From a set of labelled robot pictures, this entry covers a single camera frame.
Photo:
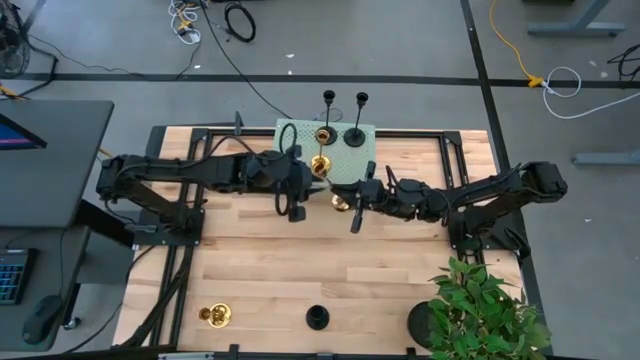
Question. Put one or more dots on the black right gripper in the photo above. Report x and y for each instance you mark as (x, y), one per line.
(370, 195)

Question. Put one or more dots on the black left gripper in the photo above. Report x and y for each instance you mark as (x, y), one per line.
(295, 180)

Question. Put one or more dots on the black candlestick holder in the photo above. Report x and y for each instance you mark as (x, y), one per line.
(317, 317)
(355, 137)
(328, 96)

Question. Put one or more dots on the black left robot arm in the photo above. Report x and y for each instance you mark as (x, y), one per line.
(200, 170)

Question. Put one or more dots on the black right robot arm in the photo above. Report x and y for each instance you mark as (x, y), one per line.
(500, 190)

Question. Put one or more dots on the green perforated metal riser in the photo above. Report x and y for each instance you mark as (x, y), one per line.
(350, 160)

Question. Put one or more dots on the black plant pot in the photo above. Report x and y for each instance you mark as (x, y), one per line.
(419, 325)

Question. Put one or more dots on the green leafy plant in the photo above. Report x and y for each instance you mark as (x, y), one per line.
(480, 320)

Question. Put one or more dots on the grey desk base foot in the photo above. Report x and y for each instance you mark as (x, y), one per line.
(605, 158)
(575, 30)

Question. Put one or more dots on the dark grey desk top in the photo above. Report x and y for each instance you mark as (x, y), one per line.
(55, 175)

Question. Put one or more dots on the black keyboard desk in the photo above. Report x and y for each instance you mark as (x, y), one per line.
(50, 270)

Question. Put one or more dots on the black computer mouse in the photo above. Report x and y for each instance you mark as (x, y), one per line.
(42, 320)

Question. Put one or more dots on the computer monitor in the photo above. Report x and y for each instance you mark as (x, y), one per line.
(15, 137)

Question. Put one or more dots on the black keyboard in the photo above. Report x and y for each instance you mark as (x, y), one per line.
(12, 277)

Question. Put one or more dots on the black floor fan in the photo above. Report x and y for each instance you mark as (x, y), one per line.
(11, 50)

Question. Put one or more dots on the black aluminium table frame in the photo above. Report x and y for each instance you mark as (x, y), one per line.
(410, 133)

